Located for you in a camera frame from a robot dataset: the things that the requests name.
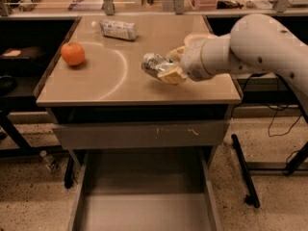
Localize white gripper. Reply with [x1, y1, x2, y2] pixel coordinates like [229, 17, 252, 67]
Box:
[158, 40, 213, 85]

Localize crushed silver 7up can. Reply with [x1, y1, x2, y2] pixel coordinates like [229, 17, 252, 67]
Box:
[141, 53, 173, 78]

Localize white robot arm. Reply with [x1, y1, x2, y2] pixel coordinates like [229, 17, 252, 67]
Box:
[158, 13, 308, 111]

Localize grey top drawer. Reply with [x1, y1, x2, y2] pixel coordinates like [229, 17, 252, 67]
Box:
[53, 120, 229, 150]

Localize open grey middle drawer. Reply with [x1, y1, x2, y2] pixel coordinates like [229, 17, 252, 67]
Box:
[67, 148, 223, 231]

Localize white bowl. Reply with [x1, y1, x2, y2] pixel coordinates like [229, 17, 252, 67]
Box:
[184, 33, 217, 47]

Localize clear plastic water bottle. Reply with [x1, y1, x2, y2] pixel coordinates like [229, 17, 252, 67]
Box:
[91, 19, 138, 40]

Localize beige cabinet with drawers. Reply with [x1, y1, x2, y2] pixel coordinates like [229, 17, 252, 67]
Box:
[34, 14, 244, 231]

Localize orange fruit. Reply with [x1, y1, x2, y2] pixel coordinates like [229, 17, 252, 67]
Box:
[61, 41, 85, 66]

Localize black floor bar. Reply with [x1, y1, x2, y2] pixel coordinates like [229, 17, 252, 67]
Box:
[231, 134, 260, 208]

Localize small bottle on floor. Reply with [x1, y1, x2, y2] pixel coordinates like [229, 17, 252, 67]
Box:
[39, 150, 59, 173]

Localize black cable on floor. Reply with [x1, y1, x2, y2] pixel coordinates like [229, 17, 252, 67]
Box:
[263, 103, 303, 139]

